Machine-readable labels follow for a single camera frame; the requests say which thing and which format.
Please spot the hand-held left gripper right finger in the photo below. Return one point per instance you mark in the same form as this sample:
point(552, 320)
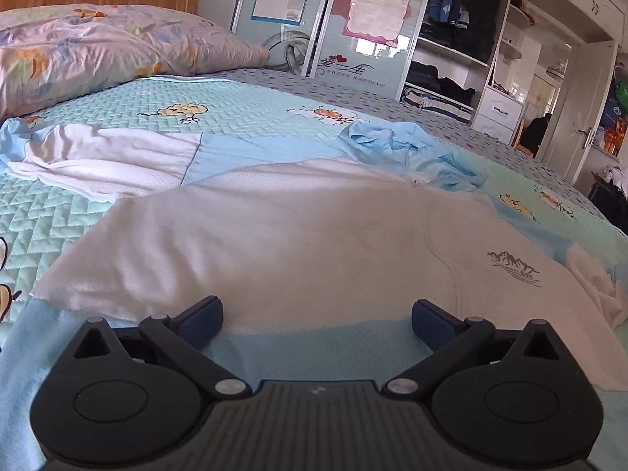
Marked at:
point(431, 318)

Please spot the hanging dark clothes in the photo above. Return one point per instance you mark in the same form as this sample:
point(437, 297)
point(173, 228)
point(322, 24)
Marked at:
point(466, 10)

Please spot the wooden chair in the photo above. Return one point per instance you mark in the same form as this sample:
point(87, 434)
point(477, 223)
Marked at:
point(532, 132)

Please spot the light blue white jacket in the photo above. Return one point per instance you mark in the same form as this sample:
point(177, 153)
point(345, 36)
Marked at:
point(294, 245)

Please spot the pink bordered poster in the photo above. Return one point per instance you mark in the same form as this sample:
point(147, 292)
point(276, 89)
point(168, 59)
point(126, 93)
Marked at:
point(378, 5)

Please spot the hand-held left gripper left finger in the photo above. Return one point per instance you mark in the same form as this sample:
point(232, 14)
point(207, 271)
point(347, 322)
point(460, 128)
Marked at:
point(203, 316)

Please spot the white crumpled clothes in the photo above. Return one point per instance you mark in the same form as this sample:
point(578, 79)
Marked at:
point(618, 174)

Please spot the floral pillow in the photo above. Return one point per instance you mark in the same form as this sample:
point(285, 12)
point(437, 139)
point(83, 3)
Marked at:
point(98, 49)

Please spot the white door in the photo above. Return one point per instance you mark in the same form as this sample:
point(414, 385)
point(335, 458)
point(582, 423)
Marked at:
point(574, 122)

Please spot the pile of dark clothes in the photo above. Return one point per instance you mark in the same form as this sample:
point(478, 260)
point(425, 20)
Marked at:
point(611, 206)

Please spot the colourful bags and packets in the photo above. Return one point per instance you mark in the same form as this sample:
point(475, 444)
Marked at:
point(615, 108)

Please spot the striped folded bedding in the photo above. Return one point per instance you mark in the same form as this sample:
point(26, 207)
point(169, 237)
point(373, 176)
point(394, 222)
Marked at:
point(436, 105)

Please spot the folded dark clothes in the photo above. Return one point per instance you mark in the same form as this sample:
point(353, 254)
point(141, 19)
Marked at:
point(441, 83)

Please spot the mint green quilted bedspread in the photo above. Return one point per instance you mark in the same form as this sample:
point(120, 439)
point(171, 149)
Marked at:
point(98, 103)

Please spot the white wardrobe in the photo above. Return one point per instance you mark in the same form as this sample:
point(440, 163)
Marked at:
point(324, 83)

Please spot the white drawer unit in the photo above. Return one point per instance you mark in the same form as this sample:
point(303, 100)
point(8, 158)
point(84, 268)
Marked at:
point(495, 113)

